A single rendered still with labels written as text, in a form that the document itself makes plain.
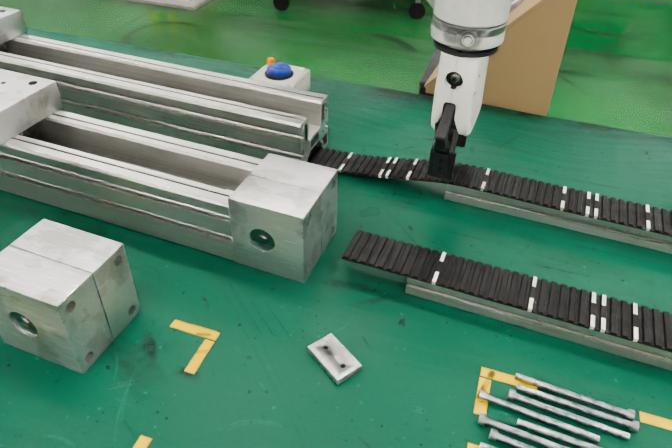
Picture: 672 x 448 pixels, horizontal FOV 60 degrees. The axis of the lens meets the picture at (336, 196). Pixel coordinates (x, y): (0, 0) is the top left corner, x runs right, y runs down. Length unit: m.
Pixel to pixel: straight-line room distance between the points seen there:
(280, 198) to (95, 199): 0.26
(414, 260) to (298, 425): 0.22
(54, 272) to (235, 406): 0.21
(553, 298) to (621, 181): 0.32
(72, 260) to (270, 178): 0.22
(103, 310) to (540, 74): 0.75
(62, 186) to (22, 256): 0.20
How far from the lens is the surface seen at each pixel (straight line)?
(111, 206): 0.77
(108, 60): 1.03
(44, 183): 0.85
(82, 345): 0.61
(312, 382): 0.58
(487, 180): 0.80
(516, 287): 0.65
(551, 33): 1.00
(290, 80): 0.96
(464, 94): 0.69
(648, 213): 0.82
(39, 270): 0.61
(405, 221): 0.76
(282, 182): 0.66
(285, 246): 0.64
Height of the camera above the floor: 1.26
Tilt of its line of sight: 37 degrees down
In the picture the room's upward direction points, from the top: 1 degrees clockwise
